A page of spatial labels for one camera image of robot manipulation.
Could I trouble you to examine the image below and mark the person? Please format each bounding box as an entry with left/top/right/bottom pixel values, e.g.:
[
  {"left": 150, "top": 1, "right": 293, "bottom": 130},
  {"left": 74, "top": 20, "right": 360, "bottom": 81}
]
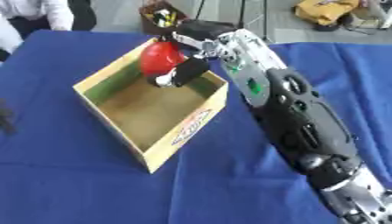
[{"left": 0, "top": 0, "right": 98, "bottom": 63}]

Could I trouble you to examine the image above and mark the black tripod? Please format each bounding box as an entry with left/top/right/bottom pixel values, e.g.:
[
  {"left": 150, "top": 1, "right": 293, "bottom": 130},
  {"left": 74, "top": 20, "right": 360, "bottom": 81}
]
[{"left": 191, "top": 0, "right": 276, "bottom": 44}]

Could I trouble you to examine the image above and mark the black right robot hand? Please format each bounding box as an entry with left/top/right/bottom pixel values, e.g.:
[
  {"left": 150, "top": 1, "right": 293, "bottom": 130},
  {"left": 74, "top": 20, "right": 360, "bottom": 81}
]
[{"left": 147, "top": 19, "right": 239, "bottom": 88}]

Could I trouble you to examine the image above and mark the tan cardboard box green inside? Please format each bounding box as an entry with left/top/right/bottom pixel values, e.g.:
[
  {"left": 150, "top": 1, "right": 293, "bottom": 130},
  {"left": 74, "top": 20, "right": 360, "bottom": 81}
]
[{"left": 72, "top": 37, "right": 232, "bottom": 175}]

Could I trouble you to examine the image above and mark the red toy apple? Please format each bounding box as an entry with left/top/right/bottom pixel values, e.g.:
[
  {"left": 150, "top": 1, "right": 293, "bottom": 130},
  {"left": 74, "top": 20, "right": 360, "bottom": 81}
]
[{"left": 139, "top": 41, "right": 189, "bottom": 79}]

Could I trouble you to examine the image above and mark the yellow bag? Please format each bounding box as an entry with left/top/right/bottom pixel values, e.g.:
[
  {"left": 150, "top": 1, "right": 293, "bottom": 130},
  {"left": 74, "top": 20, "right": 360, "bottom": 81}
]
[{"left": 292, "top": 0, "right": 361, "bottom": 27}]

